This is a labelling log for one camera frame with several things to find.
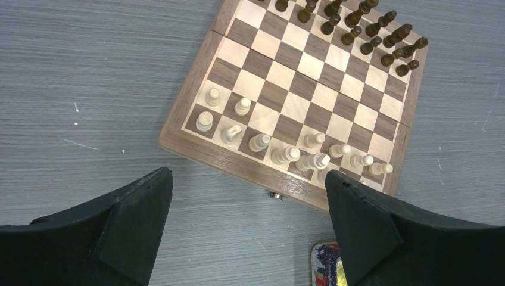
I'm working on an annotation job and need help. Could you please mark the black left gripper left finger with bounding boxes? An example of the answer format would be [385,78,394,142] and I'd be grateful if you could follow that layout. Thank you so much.
[1,167,173,285]

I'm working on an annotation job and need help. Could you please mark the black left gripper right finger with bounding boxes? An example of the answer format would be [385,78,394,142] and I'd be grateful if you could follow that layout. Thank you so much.
[325,170,504,285]

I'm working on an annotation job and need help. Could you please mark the white chess pawn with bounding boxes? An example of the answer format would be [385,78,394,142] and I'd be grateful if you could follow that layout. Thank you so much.
[328,144,351,158]
[304,133,326,148]
[234,97,251,116]
[205,88,221,107]
[350,155,374,168]

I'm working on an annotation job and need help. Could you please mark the white chess rook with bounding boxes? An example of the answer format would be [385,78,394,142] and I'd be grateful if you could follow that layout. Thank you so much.
[195,111,213,132]

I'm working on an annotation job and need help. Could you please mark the white chess piece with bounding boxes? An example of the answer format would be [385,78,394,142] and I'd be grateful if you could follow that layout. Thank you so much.
[369,162,394,176]

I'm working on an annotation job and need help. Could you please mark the wooden chess board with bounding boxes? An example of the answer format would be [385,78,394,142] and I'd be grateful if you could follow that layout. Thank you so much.
[158,1,428,210]

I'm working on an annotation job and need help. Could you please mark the yellow metal tray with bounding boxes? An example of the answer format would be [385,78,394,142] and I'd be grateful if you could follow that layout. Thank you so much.
[311,241,348,286]

